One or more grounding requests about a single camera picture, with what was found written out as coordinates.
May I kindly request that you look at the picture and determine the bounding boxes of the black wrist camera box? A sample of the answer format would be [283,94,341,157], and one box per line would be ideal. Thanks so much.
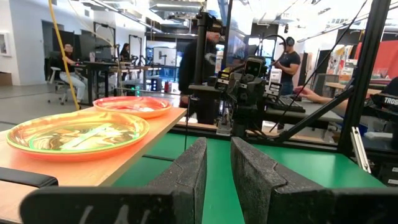
[243,57,266,77]

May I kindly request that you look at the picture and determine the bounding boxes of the white office chair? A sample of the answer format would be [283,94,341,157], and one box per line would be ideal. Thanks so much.
[46,66,72,106]

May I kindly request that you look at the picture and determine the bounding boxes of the black office desk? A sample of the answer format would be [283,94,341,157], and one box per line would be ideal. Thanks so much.
[81,60,162,105]

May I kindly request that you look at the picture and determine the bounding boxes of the thin black cable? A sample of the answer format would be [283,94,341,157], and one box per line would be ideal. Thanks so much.
[269,0,371,134]

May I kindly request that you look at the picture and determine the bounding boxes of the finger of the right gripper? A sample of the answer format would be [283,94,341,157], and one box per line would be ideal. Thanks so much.
[233,79,248,105]
[248,79,264,105]

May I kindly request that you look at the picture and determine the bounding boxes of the silver metal bracket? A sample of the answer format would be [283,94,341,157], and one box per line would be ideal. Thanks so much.
[350,126,373,174]

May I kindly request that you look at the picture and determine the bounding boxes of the black computer case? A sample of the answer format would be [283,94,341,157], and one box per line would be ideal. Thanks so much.
[187,83,226,126]

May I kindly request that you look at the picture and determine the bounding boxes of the black labelled robot link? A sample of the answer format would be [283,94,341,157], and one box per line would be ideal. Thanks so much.
[362,85,398,125]

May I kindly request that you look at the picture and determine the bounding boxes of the person's hand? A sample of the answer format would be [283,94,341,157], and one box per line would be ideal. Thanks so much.
[293,86,315,101]

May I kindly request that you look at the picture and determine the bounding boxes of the gray desk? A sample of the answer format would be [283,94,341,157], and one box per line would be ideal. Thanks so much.
[264,98,346,124]

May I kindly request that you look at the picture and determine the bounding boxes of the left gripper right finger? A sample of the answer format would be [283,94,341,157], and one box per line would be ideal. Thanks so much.
[230,137,333,224]

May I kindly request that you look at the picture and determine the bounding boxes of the patterned fabric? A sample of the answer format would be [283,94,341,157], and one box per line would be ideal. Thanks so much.
[326,44,356,75]

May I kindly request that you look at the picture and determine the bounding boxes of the person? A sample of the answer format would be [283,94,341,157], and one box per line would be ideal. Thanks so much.
[57,43,87,104]
[119,42,131,62]
[178,23,225,108]
[273,36,302,96]

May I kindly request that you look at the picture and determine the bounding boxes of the wooden shelf with black legs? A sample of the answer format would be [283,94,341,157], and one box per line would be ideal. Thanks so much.
[0,105,188,224]

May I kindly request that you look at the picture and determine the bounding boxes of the framed wall picture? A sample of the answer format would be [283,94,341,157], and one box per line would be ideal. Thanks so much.
[0,30,12,57]

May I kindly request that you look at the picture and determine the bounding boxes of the cardboard box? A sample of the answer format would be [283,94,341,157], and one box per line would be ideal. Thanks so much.
[0,71,14,87]

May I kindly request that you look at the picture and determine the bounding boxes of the person's forearm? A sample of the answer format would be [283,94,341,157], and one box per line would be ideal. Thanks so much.
[307,92,349,116]

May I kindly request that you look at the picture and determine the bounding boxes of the black computer keyboard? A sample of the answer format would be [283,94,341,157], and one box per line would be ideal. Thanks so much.
[266,95,307,114]

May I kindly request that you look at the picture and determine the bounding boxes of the red board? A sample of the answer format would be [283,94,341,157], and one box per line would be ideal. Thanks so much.
[354,39,398,80]

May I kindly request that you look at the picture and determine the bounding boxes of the translucent green plastic plate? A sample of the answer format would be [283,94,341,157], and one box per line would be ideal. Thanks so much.
[6,110,150,162]

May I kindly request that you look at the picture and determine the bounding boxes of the translucent pink plastic plate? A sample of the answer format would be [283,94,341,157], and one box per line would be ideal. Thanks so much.
[6,110,150,162]
[92,95,173,120]

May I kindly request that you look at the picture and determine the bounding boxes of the black vertical pole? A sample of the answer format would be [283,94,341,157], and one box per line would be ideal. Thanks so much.
[193,11,216,86]

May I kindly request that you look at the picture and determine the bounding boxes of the green table mat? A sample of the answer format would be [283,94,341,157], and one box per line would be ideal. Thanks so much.
[113,132,386,224]

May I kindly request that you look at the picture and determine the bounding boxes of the yellow cable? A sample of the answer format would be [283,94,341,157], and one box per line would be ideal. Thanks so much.
[47,0,81,112]

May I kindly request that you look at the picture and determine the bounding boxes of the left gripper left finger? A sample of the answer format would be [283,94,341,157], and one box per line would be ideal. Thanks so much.
[146,137,208,224]

